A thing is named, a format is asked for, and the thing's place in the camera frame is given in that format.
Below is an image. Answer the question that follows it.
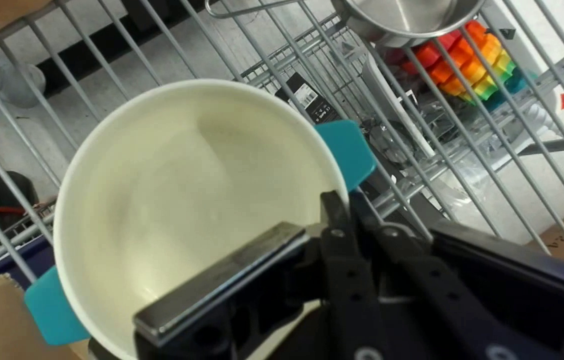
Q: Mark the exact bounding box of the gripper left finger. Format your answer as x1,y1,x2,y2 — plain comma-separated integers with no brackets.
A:
133,191,389,360

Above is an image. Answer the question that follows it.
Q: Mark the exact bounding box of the grey wire basket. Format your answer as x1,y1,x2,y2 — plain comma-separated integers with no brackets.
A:
239,12,564,221

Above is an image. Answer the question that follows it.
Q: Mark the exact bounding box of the grey wire rack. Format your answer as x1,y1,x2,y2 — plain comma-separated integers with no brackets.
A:
0,0,564,281

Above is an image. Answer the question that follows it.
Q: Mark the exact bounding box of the black box with white label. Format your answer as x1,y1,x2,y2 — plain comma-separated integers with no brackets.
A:
274,72,343,126

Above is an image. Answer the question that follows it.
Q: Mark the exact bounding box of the stainless steel pot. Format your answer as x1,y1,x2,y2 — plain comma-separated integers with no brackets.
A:
205,0,486,49

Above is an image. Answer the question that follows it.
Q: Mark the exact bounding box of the white bowl with teal handles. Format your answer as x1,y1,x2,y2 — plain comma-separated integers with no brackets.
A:
24,78,378,360

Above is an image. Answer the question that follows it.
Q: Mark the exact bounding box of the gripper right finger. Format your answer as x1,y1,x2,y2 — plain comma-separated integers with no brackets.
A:
349,189,564,360

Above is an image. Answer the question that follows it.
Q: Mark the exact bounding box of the rainbow coloured toy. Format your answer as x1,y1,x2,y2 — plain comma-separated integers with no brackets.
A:
387,20,538,110

